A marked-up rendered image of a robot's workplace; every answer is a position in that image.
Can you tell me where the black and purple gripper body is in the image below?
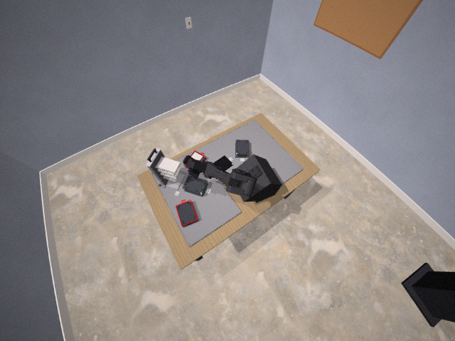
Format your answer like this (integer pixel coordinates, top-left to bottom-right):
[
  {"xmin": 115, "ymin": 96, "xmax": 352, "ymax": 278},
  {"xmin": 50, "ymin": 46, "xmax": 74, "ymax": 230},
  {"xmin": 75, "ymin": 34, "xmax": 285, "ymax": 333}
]
[{"xmin": 188, "ymin": 171, "xmax": 201, "ymax": 178}]

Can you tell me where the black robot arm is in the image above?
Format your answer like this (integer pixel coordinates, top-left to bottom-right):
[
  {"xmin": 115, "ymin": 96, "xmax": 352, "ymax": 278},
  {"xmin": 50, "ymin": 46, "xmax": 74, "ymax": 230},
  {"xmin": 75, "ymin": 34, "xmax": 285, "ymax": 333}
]
[{"xmin": 183, "ymin": 155, "xmax": 262, "ymax": 197}]

